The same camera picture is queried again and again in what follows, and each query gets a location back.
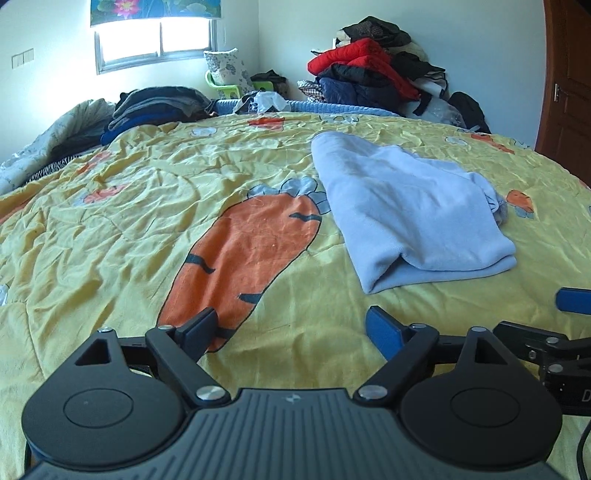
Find red puffer jacket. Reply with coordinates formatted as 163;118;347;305
307;38;420;100

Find stack of dark folded clothes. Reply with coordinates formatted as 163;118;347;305
100;86;214;146

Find light blue patterned quilt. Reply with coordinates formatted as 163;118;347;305
1;98;115;195

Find dark navy jacket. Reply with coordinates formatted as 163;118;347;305
315;64;402;113

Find yellow carrot-print bedspread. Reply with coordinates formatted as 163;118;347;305
1;113;590;479

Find white wall switch plate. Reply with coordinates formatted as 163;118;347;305
11;48;35;69

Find blue knitted blanket edge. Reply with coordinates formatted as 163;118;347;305
213;99;397;117

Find black bag by wall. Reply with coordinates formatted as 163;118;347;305
448;92;491;134

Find green plastic stool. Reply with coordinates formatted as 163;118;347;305
205;70;288;100

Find light lavender lace-trimmed top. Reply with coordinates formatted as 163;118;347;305
311;131;517;294

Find bright bedroom window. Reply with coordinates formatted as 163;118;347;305
93;17;217;75

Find black garments atop pile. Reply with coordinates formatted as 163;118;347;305
334;16;449;99

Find lotus-print window blind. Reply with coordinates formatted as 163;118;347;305
90;0;221;26

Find white blue plastic bag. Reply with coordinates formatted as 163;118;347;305
232;91;291;114

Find brown wooden door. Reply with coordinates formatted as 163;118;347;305
535;0;590;184

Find floral white pillow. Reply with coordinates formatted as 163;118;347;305
204;48;253;92

